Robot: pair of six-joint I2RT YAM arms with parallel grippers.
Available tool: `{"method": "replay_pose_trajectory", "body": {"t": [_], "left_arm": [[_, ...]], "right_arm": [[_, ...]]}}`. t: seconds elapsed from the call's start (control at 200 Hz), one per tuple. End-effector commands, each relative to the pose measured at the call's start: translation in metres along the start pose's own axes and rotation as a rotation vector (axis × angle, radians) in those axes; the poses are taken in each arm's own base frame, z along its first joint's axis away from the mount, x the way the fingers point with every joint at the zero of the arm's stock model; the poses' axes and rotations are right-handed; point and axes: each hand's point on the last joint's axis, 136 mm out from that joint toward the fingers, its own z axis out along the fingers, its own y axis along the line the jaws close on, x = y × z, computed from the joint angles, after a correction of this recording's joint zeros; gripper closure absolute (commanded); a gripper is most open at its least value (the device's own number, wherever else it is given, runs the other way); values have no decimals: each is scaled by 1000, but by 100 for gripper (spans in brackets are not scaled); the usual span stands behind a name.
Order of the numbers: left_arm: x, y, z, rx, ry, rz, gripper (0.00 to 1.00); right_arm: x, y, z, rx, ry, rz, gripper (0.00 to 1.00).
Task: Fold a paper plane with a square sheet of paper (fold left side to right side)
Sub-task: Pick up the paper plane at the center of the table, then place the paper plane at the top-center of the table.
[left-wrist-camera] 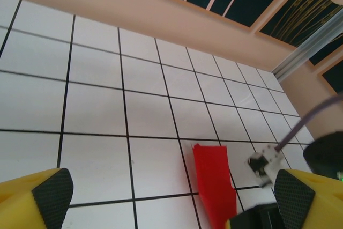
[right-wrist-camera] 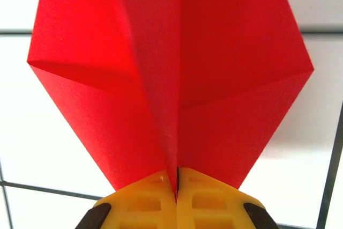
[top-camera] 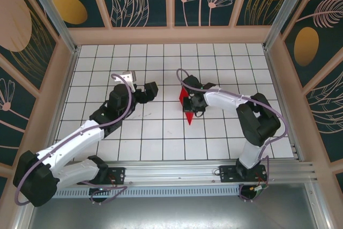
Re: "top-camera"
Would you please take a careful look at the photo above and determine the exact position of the thin red black wire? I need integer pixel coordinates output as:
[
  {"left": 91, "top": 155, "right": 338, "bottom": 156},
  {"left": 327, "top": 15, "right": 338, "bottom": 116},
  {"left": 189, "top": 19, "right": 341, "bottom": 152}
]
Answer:
[
  {"left": 107, "top": 176, "right": 119, "bottom": 190},
  {"left": 255, "top": 172, "right": 269, "bottom": 188}
]

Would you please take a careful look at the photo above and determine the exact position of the aluminium mounting rail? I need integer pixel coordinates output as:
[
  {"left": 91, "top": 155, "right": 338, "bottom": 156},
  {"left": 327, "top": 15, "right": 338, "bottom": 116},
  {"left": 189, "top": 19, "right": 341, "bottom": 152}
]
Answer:
[{"left": 25, "top": 160, "right": 318, "bottom": 187}]

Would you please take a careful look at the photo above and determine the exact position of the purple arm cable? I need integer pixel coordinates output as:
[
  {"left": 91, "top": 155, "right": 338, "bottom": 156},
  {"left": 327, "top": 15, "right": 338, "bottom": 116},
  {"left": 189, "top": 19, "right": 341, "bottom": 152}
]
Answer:
[
  {"left": 13, "top": 72, "right": 135, "bottom": 206},
  {"left": 176, "top": 68, "right": 285, "bottom": 203}
]

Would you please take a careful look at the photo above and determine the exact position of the red paper sheet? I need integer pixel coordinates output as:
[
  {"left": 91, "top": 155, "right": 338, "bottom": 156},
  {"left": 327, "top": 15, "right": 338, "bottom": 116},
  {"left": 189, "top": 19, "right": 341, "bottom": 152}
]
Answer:
[{"left": 178, "top": 86, "right": 195, "bottom": 126}]

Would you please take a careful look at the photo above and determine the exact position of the aluminium frame post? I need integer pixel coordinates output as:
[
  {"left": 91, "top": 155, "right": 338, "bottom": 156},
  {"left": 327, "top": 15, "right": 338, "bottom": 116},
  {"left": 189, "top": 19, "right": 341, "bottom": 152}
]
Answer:
[
  {"left": 262, "top": 0, "right": 321, "bottom": 51},
  {"left": 23, "top": 0, "right": 81, "bottom": 54}
]

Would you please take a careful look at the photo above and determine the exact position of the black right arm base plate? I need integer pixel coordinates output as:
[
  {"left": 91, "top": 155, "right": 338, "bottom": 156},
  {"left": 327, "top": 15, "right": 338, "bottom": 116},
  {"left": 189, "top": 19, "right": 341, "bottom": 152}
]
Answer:
[{"left": 219, "top": 165, "right": 268, "bottom": 183}]

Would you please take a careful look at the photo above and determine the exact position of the slotted grey cable duct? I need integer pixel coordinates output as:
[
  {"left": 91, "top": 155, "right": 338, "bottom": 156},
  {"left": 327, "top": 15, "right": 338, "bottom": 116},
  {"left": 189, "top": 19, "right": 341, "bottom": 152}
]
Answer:
[{"left": 36, "top": 185, "right": 242, "bottom": 199}]

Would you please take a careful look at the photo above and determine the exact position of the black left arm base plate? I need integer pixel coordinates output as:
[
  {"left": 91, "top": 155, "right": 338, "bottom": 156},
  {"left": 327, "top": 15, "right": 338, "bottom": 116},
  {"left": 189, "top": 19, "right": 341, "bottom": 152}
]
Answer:
[{"left": 106, "top": 166, "right": 126, "bottom": 186}]

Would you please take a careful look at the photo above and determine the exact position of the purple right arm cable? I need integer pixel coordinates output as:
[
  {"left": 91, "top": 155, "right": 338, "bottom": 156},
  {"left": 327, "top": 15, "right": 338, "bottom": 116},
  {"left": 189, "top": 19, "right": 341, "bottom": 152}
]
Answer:
[{"left": 176, "top": 68, "right": 285, "bottom": 203}]

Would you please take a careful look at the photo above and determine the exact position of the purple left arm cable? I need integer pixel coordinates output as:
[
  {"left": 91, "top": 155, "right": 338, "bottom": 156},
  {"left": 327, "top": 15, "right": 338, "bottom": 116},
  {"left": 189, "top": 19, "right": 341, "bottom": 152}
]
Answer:
[{"left": 13, "top": 72, "right": 135, "bottom": 206}]

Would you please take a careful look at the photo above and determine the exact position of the small circuit board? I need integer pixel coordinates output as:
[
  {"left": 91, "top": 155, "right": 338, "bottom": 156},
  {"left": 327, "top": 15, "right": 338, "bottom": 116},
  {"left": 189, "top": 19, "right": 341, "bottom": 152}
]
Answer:
[
  {"left": 90, "top": 187, "right": 112, "bottom": 196},
  {"left": 250, "top": 184, "right": 269, "bottom": 195}
]

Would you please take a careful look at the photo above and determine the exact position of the grey metal sheet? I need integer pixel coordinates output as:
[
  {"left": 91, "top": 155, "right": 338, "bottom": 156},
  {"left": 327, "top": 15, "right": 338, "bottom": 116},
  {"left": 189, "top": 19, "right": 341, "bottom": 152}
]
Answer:
[{"left": 26, "top": 196, "right": 318, "bottom": 229}]

